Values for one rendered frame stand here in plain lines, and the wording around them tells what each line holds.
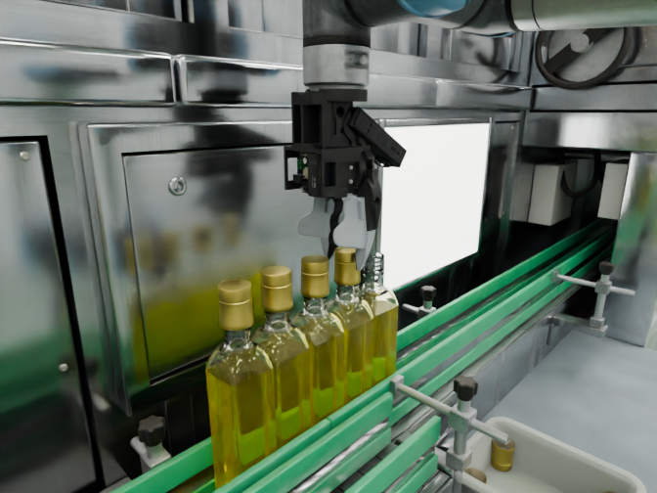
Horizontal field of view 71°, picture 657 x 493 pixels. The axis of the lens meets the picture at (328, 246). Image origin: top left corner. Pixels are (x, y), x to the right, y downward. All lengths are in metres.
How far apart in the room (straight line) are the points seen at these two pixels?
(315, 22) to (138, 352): 0.42
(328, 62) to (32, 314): 0.41
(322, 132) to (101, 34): 0.25
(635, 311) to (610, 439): 0.46
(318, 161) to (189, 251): 0.20
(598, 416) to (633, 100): 0.73
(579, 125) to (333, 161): 0.96
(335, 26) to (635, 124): 0.96
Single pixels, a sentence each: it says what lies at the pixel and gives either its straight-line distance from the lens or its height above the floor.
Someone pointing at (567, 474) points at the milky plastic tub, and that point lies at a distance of 0.86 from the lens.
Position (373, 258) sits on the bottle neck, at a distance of 0.63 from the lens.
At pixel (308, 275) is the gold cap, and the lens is 0.54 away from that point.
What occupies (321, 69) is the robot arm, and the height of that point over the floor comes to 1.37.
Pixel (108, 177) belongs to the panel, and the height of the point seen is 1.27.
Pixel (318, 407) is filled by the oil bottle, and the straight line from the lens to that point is 0.60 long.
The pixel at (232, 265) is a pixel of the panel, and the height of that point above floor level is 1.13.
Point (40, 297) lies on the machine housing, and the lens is 0.58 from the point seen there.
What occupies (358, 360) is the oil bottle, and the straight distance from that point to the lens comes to 0.63.
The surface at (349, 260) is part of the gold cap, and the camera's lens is 0.58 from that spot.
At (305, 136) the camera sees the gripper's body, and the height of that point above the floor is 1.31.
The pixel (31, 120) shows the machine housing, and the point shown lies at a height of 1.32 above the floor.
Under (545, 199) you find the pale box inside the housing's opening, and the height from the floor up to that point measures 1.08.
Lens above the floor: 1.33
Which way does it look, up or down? 16 degrees down
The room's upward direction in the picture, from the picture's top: straight up
